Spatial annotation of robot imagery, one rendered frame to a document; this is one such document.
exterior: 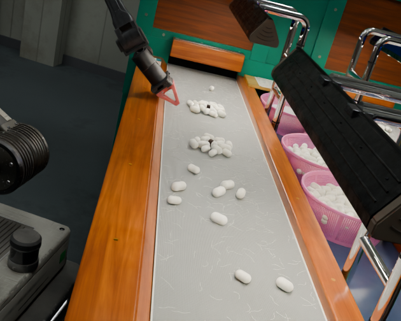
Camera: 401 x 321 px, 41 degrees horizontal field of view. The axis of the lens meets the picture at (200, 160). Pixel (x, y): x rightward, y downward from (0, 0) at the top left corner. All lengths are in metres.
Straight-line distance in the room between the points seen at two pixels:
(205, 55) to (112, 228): 1.34
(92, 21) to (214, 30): 2.37
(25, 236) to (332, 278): 0.69
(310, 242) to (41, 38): 3.68
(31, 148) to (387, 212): 0.83
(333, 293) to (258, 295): 0.14
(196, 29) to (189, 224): 1.29
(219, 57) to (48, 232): 1.09
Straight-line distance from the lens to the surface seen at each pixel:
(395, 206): 0.56
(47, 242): 1.42
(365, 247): 1.00
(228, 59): 2.21
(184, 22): 2.24
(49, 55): 4.53
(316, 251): 1.09
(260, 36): 1.46
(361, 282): 1.24
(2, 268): 1.33
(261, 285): 0.98
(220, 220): 1.10
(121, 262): 0.89
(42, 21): 4.51
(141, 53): 1.65
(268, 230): 1.15
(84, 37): 4.56
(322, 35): 2.32
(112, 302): 0.81
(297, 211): 1.22
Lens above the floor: 1.28
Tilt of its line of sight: 23 degrees down
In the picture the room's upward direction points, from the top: 15 degrees clockwise
